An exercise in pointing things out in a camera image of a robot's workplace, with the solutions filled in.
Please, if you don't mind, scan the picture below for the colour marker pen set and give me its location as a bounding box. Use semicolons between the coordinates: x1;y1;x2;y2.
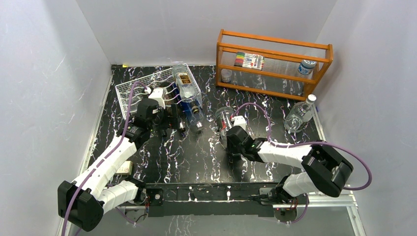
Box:
234;52;265;70

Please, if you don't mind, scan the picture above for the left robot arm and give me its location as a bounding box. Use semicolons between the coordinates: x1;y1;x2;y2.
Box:
58;98;181;236

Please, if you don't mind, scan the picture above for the small clear plastic cup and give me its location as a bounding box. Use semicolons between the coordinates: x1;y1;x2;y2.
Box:
221;69;233;83

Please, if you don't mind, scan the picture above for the dark bottle black foil top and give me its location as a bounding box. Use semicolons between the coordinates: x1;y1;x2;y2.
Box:
172;64;201;115

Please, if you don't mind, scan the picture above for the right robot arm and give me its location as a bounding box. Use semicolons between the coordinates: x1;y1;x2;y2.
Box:
226;126;354;204

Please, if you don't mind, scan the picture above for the beige remote control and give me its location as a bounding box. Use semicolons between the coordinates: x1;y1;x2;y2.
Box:
115;161;133;176

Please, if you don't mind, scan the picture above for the brown wine bottle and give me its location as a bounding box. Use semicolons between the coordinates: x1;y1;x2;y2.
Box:
161;82;185;133

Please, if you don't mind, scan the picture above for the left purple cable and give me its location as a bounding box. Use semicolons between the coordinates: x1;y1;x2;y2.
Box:
61;81;152;236

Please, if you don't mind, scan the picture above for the white wire wine rack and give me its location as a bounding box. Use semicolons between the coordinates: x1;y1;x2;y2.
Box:
115;63;202;119

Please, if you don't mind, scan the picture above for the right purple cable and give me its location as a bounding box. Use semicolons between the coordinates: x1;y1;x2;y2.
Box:
233;102;373;192

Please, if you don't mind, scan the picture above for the orange wooden shelf rack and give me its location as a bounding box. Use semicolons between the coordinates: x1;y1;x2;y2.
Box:
215;29;333;101

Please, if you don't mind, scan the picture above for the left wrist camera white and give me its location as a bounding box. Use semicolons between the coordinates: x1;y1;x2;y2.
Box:
148;88;166;109

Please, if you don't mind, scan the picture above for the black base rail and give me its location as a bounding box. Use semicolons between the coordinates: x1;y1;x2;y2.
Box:
145;182;306;221

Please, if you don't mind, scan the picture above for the round clear glass bottle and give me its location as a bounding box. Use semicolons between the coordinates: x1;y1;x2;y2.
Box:
215;107;235;148

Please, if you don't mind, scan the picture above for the blue white lidded jar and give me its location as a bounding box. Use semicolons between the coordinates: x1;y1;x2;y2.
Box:
296;59;317;79

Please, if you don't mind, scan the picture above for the purple cable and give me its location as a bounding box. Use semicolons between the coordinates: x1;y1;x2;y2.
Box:
61;81;152;236
233;102;373;192

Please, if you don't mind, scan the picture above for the clear bottle silver cap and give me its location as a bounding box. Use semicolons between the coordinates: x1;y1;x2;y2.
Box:
284;94;317;133

